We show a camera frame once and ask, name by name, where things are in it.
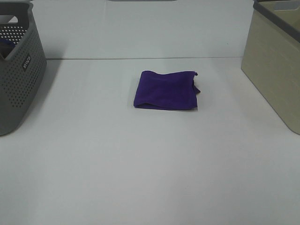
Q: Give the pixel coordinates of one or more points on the purple towel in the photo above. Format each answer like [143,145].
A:
[174,91]

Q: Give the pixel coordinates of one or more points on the blue towel in basket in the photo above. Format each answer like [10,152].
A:
[6,44]

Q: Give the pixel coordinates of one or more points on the grey perforated laundry basket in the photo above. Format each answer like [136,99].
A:
[21,69]

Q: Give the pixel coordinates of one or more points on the beige storage bin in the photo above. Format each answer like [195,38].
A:
[271,57]

